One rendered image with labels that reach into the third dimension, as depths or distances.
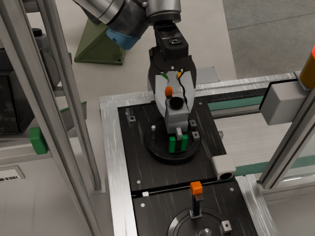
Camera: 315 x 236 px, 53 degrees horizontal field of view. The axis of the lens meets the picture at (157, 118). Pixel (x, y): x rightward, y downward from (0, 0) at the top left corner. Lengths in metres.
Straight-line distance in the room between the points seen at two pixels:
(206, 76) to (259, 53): 1.72
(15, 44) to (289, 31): 2.79
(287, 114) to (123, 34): 0.42
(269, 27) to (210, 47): 1.77
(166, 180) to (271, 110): 0.29
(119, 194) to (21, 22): 0.54
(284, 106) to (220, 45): 0.71
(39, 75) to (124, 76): 0.82
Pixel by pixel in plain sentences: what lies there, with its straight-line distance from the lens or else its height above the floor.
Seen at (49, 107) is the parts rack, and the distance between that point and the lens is 0.31.
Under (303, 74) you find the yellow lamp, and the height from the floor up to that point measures 1.27.
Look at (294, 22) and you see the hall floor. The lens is 3.11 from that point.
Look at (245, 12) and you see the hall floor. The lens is 3.07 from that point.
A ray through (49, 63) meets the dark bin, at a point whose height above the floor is 1.28.
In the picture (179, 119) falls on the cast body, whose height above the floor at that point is 1.08.
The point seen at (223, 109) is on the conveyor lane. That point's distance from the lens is 0.90.
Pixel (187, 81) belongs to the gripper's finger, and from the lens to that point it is 0.68.
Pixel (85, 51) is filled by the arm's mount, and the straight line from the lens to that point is 1.11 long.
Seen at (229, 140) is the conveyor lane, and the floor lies 0.92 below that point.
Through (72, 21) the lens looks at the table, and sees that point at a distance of 1.35.
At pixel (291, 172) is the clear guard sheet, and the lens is 0.77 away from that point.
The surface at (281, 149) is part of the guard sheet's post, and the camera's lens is 0.66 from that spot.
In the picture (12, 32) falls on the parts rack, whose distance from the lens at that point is 0.26.
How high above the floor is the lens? 1.62
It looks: 52 degrees down
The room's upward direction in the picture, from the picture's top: 2 degrees clockwise
